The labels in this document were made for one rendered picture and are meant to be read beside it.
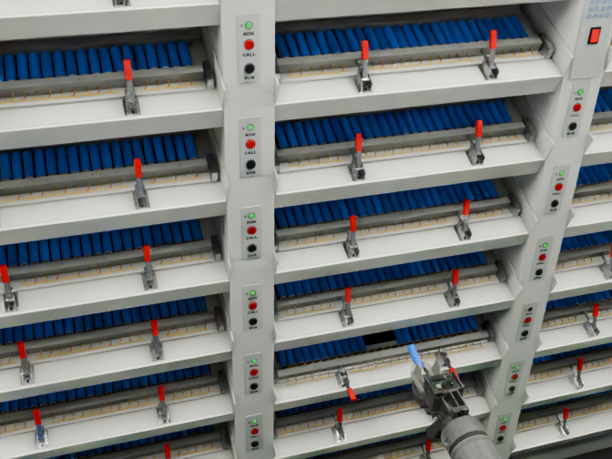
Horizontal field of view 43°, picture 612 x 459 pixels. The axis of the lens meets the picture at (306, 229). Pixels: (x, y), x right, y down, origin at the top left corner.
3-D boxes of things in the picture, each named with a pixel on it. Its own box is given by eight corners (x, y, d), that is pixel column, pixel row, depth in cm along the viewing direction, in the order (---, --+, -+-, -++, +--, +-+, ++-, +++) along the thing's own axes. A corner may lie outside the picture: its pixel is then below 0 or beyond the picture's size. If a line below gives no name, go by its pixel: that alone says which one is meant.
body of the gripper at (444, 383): (453, 368, 173) (478, 408, 163) (448, 394, 178) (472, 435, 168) (422, 374, 171) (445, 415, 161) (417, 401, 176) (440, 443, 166)
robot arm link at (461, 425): (484, 454, 165) (443, 464, 163) (474, 436, 169) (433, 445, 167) (492, 426, 160) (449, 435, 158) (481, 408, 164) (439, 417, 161)
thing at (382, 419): (485, 417, 213) (503, 397, 202) (271, 465, 197) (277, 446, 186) (458, 351, 224) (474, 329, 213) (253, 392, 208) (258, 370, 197)
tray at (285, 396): (496, 365, 203) (509, 349, 195) (271, 412, 187) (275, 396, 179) (468, 300, 213) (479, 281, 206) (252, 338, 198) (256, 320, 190)
